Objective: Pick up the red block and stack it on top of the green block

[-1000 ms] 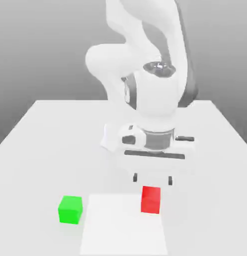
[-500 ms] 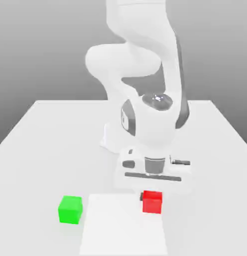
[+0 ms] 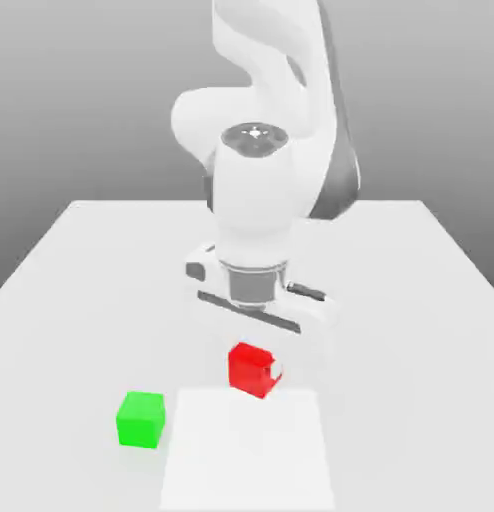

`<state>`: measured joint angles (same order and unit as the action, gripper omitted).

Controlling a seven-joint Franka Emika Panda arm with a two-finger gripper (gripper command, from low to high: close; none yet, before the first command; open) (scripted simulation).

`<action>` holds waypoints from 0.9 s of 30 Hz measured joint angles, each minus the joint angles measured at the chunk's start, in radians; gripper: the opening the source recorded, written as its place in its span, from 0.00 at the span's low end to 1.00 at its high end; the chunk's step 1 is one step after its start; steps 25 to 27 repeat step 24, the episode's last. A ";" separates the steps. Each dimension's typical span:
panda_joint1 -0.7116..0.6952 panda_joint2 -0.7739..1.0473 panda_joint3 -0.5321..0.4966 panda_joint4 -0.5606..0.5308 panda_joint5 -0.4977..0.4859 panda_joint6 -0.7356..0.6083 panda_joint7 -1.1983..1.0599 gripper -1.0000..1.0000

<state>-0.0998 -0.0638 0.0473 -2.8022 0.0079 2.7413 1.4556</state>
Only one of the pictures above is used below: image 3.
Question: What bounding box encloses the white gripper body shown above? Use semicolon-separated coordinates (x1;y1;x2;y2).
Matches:
187;279;338;363

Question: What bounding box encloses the small red cube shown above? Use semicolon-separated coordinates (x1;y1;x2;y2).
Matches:
227;341;285;400

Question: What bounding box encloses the small green cube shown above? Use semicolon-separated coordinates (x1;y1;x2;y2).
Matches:
115;390;167;450

